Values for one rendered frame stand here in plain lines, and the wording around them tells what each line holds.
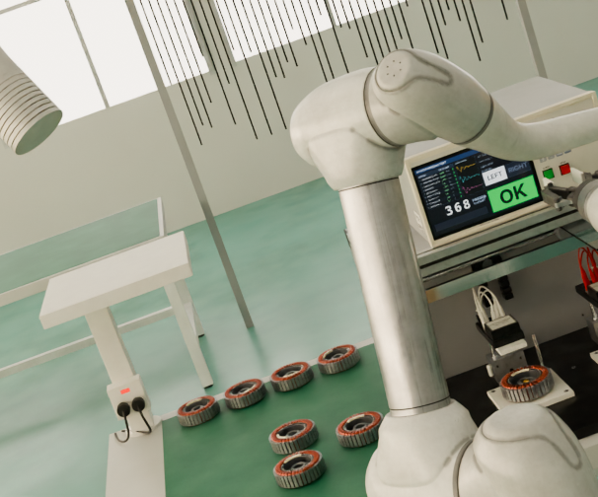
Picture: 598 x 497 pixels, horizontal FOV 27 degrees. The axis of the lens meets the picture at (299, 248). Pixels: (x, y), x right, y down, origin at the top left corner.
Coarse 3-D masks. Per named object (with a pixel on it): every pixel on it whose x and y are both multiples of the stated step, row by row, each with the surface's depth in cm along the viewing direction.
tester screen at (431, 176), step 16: (448, 160) 263; (464, 160) 264; (480, 160) 264; (496, 160) 264; (416, 176) 263; (432, 176) 263; (448, 176) 264; (464, 176) 264; (480, 176) 265; (528, 176) 266; (432, 192) 264; (448, 192) 265; (464, 192) 265; (480, 192) 266; (432, 208) 265; (432, 224) 266; (464, 224) 267
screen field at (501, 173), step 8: (496, 168) 265; (504, 168) 265; (512, 168) 265; (520, 168) 265; (528, 168) 266; (488, 176) 265; (496, 176) 265; (504, 176) 265; (512, 176) 266; (488, 184) 265
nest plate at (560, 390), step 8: (560, 384) 262; (488, 392) 269; (496, 392) 268; (552, 392) 259; (560, 392) 258; (568, 392) 257; (496, 400) 264; (504, 400) 263; (536, 400) 258; (544, 400) 257; (552, 400) 257; (560, 400) 257
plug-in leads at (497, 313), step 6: (480, 288) 274; (486, 288) 274; (474, 294) 272; (492, 294) 272; (480, 300) 275; (480, 306) 274; (492, 306) 271; (498, 306) 272; (480, 312) 271; (492, 312) 271; (498, 312) 274; (480, 318) 272; (486, 318) 274; (492, 318) 272; (498, 318) 274
